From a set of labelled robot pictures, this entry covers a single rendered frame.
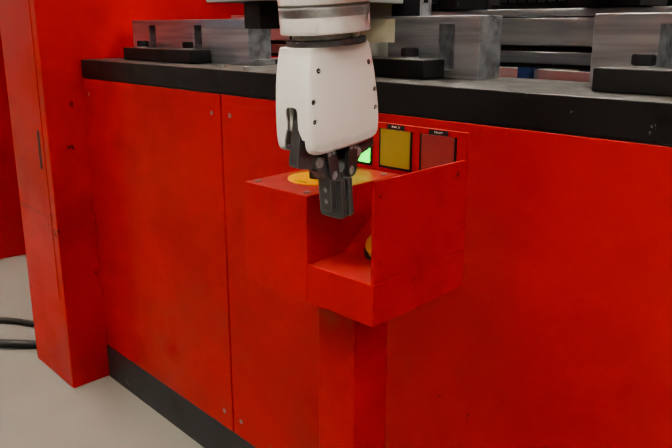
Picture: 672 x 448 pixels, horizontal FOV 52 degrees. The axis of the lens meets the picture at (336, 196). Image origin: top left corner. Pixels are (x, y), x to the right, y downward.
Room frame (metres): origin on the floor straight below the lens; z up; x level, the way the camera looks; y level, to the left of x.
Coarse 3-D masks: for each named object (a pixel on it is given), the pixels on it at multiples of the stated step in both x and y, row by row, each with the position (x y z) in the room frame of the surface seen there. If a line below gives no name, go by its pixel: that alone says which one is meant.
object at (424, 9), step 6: (408, 0) 1.16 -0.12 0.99; (414, 0) 1.15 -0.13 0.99; (420, 0) 1.14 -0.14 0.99; (426, 0) 1.16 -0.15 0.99; (396, 6) 1.18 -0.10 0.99; (402, 6) 1.17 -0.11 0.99; (408, 6) 1.16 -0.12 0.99; (414, 6) 1.15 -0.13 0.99; (420, 6) 1.14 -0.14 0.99; (426, 6) 1.15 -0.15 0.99; (396, 12) 1.18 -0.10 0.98; (402, 12) 1.17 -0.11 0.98; (408, 12) 1.16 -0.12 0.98; (414, 12) 1.15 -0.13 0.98; (420, 12) 1.14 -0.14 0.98; (426, 12) 1.16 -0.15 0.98
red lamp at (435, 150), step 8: (424, 136) 0.78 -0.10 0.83; (432, 136) 0.77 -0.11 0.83; (440, 136) 0.77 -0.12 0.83; (424, 144) 0.78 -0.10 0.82; (432, 144) 0.77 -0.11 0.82; (440, 144) 0.76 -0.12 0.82; (448, 144) 0.76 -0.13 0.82; (424, 152) 0.78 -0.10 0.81; (432, 152) 0.77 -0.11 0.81; (440, 152) 0.76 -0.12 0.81; (448, 152) 0.76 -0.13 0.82; (424, 160) 0.78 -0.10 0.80; (432, 160) 0.77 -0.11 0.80; (440, 160) 0.76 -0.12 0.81; (448, 160) 0.76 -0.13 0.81; (424, 168) 0.78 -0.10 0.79
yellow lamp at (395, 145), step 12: (384, 132) 0.82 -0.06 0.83; (396, 132) 0.81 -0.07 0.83; (408, 132) 0.80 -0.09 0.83; (384, 144) 0.82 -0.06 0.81; (396, 144) 0.81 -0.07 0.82; (408, 144) 0.80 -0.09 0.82; (384, 156) 0.82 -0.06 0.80; (396, 156) 0.81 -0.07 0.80; (408, 156) 0.80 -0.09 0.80; (408, 168) 0.80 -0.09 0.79
